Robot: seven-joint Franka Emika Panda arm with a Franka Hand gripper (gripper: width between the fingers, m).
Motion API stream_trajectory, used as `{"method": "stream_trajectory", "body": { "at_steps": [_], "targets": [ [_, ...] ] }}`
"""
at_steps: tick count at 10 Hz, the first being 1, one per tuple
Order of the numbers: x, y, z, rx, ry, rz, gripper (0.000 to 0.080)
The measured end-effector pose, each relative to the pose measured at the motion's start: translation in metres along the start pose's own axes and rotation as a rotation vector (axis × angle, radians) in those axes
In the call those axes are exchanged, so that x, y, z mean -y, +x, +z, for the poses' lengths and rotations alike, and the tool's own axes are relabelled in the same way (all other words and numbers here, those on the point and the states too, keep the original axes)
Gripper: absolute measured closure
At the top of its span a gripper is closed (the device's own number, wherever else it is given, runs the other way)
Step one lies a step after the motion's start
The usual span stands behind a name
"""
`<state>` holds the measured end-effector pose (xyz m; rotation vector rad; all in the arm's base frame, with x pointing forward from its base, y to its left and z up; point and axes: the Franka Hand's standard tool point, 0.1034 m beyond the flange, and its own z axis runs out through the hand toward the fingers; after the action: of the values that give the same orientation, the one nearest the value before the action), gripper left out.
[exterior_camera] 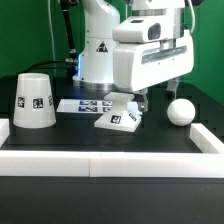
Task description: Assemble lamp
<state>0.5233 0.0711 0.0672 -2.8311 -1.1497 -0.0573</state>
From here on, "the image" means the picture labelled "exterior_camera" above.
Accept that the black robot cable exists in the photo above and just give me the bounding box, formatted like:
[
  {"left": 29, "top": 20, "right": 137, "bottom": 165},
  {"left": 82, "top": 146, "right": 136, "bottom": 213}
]
[{"left": 25, "top": 0, "right": 80, "bottom": 73}]

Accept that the white hanging cable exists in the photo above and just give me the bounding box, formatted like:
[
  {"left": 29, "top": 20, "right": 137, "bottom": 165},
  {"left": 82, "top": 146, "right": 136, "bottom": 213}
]
[{"left": 47, "top": 0, "right": 57, "bottom": 62}]

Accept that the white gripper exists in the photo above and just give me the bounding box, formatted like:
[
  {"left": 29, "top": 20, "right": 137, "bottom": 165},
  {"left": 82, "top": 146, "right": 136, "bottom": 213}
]
[{"left": 113, "top": 30, "right": 194, "bottom": 112}]

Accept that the white lamp bulb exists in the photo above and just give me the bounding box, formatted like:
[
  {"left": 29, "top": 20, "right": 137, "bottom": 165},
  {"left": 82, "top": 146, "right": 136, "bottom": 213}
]
[{"left": 167, "top": 99, "right": 196, "bottom": 126}]

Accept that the white lamp base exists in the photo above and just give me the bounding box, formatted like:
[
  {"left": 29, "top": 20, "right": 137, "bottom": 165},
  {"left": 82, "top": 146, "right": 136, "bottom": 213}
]
[{"left": 94, "top": 92, "right": 141, "bottom": 132}]

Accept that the white border frame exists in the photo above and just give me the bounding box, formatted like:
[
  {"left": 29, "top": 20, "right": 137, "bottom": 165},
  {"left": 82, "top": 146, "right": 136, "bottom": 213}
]
[{"left": 0, "top": 119, "right": 224, "bottom": 178}]

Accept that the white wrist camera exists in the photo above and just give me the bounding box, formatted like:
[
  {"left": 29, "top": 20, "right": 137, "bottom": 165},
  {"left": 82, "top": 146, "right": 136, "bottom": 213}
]
[{"left": 112, "top": 16, "right": 167, "bottom": 43}]

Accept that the white lamp shade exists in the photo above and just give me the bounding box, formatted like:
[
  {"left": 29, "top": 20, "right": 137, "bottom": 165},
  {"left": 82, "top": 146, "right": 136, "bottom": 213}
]
[{"left": 13, "top": 73, "right": 56, "bottom": 129}]

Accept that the white marker sheet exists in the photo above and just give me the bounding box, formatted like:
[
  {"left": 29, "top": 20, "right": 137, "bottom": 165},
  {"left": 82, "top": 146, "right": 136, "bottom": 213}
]
[{"left": 57, "top": 99, "right": 112, "bottom": 114}]

